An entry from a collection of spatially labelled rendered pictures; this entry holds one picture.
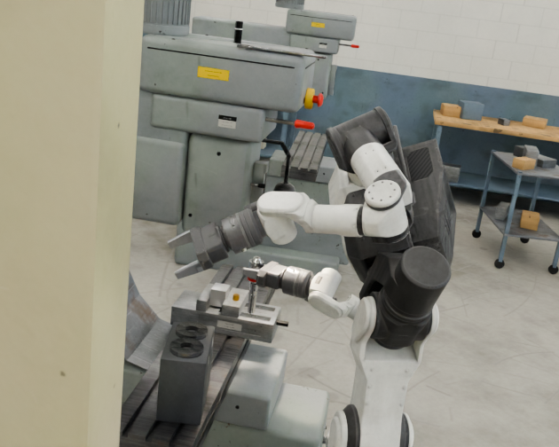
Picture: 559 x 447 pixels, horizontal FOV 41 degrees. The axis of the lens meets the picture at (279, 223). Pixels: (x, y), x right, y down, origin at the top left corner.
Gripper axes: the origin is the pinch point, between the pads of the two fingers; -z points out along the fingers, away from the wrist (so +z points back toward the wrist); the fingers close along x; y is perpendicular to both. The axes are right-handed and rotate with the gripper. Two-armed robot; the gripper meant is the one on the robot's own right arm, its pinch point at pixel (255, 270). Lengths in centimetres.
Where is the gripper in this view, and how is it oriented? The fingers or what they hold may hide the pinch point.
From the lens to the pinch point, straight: 231.1
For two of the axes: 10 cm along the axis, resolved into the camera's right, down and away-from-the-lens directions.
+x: -4.1, 2.5, -8.8
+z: 9.1, 2.2, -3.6
